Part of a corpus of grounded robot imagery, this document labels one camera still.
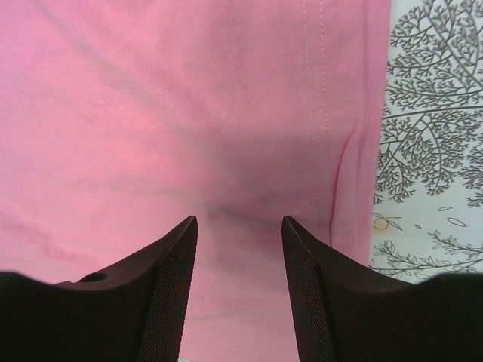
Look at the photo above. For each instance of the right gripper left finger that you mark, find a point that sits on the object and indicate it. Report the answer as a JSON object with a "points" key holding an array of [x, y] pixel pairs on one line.
{"points": [[132, 310]]}

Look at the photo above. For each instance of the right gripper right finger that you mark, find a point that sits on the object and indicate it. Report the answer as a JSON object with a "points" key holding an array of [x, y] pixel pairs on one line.
{"points": [[344, 311]]}

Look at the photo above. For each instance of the pink t shirt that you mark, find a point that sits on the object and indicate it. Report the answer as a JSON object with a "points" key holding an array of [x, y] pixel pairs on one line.
{"points": [[119, 119]]}

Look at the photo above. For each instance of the floral patterned table mat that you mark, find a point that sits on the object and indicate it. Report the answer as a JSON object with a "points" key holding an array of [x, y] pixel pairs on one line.
{"points": [[427, 216]]}

